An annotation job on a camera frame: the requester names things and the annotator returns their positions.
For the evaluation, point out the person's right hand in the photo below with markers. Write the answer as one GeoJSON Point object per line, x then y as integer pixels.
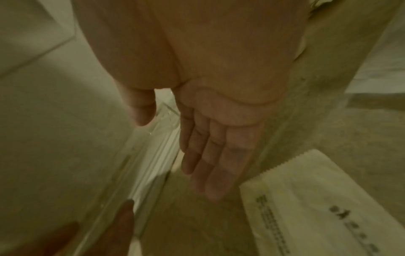
{"type": "Point", "coordinates": [205, 62]}

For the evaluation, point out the person's left hand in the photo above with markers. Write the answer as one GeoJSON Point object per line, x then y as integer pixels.
{"type": "Point", "coordinates": [121, 230]}

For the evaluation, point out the clear acrylic tray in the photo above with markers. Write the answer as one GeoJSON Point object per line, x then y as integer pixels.
{"type": "Point", "coordinates": [152, 155]}

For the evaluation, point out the striped cream toiletry packet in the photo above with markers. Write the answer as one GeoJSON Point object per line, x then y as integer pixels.
{"type": "Point", "coordinates": [316, 212]}

